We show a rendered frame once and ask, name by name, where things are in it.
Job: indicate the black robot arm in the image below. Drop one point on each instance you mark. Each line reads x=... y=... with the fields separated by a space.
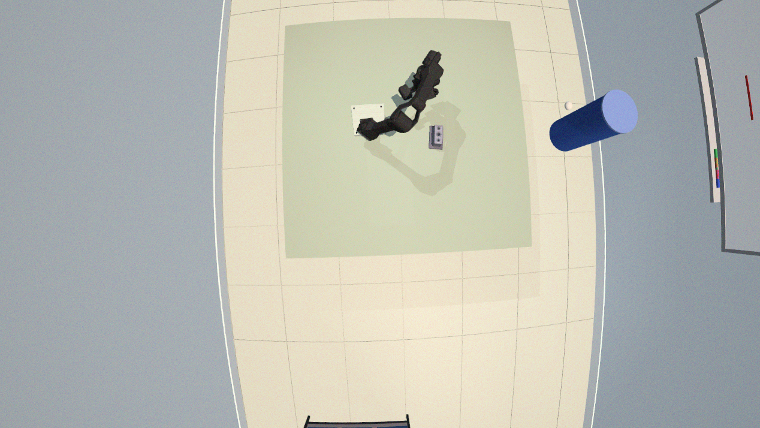
x=426 y=74

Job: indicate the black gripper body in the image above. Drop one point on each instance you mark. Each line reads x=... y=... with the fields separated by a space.
x=406 y=93

